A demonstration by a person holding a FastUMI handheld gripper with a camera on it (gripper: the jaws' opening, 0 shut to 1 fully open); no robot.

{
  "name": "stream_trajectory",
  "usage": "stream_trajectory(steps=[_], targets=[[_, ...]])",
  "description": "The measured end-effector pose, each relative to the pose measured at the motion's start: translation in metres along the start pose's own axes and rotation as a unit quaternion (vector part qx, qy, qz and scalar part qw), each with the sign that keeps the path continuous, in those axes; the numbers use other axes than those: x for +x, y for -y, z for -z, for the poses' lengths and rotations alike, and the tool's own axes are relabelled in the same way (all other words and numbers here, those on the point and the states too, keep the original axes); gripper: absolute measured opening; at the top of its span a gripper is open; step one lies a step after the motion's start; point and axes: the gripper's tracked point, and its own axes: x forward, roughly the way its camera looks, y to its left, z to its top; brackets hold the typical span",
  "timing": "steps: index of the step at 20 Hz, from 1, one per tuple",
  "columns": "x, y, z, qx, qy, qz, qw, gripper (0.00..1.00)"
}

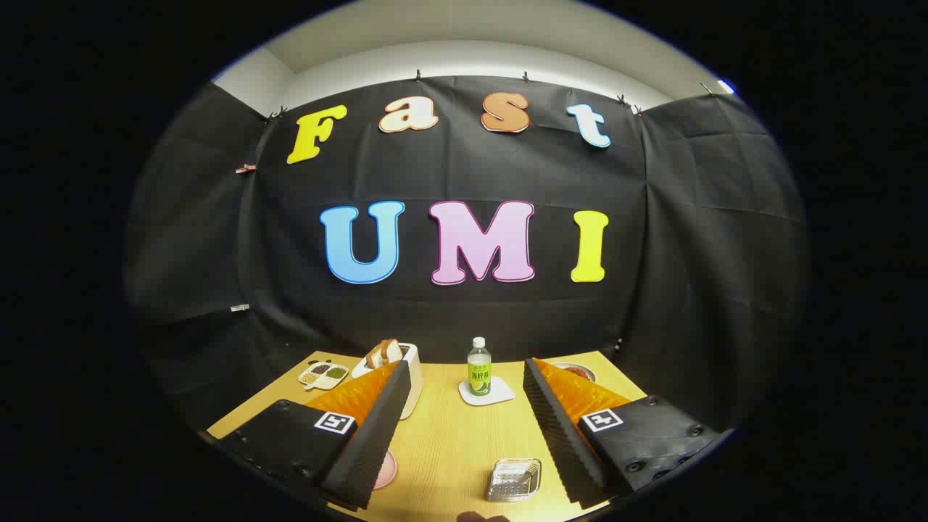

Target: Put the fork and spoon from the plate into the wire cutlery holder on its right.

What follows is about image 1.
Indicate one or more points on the white plate with food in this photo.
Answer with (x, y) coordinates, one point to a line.
(576, 371)

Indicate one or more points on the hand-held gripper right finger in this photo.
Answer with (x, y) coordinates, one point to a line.
(558, 435)

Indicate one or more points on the white square coaster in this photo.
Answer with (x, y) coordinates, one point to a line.
(500, 395)

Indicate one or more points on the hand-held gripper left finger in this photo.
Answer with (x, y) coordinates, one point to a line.
(377, 435)

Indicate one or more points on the green label drink bottle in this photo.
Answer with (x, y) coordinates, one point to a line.
(479, 370)

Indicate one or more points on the white toaster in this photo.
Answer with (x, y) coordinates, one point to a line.
(415, 377)

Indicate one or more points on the pink plate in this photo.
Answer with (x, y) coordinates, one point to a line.
(386, 470)

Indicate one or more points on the toasted bread slice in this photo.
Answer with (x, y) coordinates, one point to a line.
(374, 357)
(391, 350)

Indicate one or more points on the white divided bean dish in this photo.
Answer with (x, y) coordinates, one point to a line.
(324, 375)

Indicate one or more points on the black backdrop cloth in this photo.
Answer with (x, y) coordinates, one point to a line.
(449, 174)

